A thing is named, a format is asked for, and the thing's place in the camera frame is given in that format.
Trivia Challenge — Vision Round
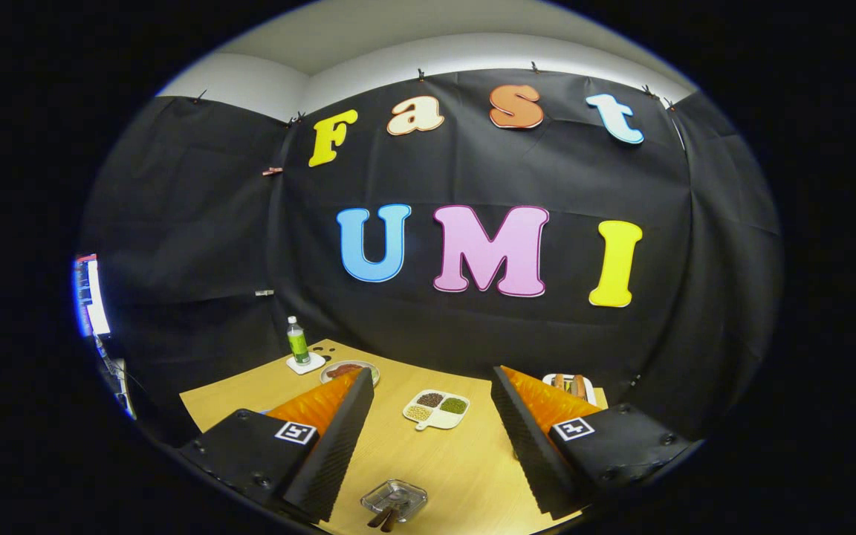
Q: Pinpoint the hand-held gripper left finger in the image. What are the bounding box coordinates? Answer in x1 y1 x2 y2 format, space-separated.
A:
178 366 375 523

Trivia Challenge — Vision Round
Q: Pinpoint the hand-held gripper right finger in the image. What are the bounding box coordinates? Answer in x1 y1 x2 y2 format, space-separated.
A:
490 364 700 519

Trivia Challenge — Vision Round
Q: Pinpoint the clear glass dish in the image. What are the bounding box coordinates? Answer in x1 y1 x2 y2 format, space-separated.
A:
360 479 429 525

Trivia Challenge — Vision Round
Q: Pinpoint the white toaster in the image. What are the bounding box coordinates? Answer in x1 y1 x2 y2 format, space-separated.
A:
542 373 598 407

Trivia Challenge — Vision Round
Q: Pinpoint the white plate of food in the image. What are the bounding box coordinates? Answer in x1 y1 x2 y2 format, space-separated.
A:
320 360 381 387

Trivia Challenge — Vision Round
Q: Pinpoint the white square coaster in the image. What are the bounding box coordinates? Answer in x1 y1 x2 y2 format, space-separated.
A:
285 353 327 375

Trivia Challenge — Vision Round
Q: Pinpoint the white divided tray of beans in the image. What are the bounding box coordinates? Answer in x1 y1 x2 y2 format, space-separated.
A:
402 389 471 432

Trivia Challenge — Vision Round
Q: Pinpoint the green drink bottle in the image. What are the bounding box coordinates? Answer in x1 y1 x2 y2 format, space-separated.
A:
286 316 311 365

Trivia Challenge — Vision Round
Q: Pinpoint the laptop computer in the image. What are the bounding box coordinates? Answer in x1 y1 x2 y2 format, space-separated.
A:
101 357 137 421

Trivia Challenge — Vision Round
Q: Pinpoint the computer monitor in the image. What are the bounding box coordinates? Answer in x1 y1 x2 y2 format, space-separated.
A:
74 254 111 339

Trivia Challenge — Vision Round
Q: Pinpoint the row of black cloth clips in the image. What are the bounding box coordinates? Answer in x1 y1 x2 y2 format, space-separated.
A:
192 62 678 127

